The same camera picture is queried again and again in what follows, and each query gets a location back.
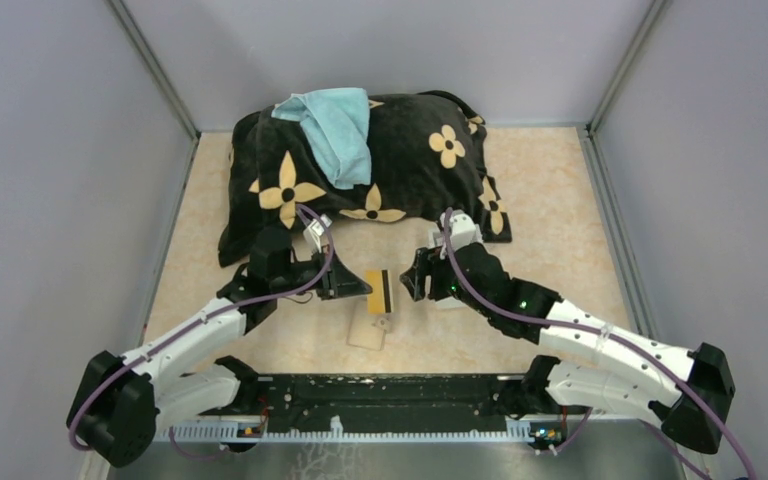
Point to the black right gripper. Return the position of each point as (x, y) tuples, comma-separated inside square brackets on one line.
[(426, 261)]

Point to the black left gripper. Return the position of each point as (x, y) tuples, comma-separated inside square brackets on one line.
[(339, 282)]

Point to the stack of credit cards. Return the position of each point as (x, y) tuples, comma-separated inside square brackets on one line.
[(379, 300)]

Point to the white plastic tray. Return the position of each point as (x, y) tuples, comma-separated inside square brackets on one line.
[(443, 281)]

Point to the beige card holder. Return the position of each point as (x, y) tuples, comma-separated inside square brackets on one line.
[(370, 327)]

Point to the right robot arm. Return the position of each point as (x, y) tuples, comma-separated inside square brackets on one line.
[(686, 394)]

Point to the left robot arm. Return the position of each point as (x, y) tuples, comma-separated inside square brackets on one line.
[(123, 400)]

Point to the black pillow with yellow flowers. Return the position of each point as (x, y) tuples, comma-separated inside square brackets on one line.
[(427, 156)]

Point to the light blue towel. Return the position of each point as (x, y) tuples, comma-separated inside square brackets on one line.
[(336, 124)]

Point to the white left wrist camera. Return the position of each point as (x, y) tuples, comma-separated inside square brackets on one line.
[(315, 233)]

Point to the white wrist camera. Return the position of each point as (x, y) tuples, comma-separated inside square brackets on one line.
[(315, 233), (463, 231)]

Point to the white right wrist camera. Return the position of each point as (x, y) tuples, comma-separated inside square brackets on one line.
[(463, 231)]

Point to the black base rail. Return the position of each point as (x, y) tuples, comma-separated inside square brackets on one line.
[(380, 404)]

